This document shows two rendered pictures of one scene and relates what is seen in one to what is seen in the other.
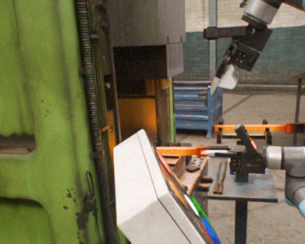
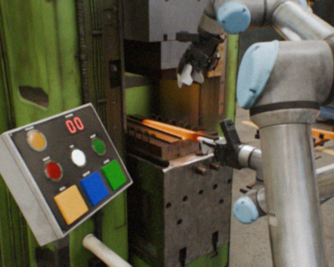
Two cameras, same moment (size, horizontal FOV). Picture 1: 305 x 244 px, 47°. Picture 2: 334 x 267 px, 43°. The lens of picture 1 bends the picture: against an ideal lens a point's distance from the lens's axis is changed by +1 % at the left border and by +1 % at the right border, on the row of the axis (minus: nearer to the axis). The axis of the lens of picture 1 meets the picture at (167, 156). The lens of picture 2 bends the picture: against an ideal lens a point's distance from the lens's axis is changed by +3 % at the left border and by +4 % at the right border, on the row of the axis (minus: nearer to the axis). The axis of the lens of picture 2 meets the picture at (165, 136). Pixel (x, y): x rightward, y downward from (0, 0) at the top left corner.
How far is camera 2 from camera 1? 0.83 m
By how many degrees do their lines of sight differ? 31
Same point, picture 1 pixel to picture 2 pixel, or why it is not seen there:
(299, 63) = not seen: outside the picture
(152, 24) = (145, 25)
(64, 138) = (58, 100)
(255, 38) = (207, 45)
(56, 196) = not seen: hidden behind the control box
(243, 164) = (221, 156)
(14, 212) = not seen: hidden behind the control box
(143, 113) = (190, 96)
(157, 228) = (1, 152)
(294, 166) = (258, 168)
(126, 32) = (132, 29)
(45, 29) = (51, 26)
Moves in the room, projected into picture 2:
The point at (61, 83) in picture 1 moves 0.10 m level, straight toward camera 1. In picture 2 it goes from (57, 63) to (39, 67)
